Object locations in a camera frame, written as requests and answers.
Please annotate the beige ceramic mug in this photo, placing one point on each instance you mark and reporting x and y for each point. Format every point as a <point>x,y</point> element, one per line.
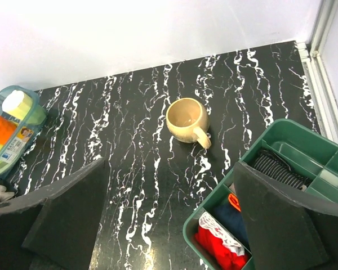
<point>188,121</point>

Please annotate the teal transparent plastic basin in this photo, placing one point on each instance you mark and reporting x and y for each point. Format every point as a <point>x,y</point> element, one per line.
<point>24,133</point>

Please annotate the orange black rolled underwear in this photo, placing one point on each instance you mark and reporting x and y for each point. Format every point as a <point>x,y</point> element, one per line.
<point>233,200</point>

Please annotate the navy blue rolled underwear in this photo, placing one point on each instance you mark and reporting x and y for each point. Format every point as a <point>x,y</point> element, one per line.
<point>232,220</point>

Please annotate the cream yellow cup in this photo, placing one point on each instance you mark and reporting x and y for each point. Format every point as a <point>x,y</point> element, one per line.
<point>21,106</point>

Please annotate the black white striped rolled underwear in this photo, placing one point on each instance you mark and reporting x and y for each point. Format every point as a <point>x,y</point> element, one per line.
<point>272,165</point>

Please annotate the red white rolled underwear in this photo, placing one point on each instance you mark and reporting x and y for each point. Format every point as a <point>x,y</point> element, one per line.
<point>228,252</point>

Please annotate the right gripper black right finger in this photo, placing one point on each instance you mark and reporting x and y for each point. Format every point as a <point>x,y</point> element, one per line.
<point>286,228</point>

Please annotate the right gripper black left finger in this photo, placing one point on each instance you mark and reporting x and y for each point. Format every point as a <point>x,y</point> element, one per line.
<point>55,226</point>

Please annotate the green plastic divided organizer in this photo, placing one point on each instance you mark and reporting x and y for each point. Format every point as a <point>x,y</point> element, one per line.
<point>309,153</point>

